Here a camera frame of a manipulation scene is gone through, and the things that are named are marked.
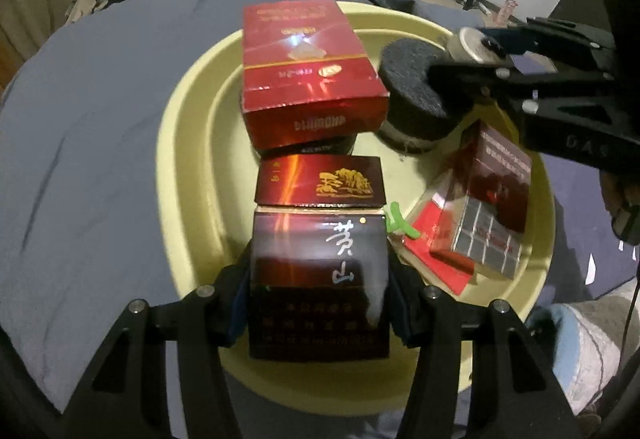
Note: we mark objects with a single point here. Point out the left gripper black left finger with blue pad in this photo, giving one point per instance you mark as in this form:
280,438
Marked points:
123,392

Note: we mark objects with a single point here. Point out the black foam cylinder stack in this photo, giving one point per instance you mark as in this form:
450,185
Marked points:
417,115

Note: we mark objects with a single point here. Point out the small round metal tin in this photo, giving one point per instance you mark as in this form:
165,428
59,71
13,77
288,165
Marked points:
473,46

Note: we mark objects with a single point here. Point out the dark blue table cloth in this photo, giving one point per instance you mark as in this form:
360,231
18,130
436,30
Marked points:
588,261

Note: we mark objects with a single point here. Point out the grey blanket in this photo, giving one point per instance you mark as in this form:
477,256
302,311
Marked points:
80,236

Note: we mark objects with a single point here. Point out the dark red Huangshan cigarette box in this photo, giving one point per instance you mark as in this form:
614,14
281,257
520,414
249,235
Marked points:
319,260

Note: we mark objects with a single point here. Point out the red white cigarette box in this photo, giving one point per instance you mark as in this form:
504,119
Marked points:
306,76

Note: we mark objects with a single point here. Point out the red and silver cigarette carton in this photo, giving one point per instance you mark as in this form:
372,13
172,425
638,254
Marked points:
488,198

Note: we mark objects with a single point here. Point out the pink bag on floor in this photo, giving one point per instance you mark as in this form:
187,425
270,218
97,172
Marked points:
504,14

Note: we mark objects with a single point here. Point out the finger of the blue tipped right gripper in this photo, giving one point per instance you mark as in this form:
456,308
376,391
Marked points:
462,85

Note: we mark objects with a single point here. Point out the light blue trouser knee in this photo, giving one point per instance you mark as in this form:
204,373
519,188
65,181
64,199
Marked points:
589,342

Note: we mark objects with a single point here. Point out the yellow oval plastic tray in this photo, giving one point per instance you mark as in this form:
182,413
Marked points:
206,171

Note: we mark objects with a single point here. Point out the shiny red gift pack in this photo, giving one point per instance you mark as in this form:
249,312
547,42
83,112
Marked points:
421,238

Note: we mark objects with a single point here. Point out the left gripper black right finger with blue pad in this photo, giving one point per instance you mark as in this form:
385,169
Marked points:
514,391

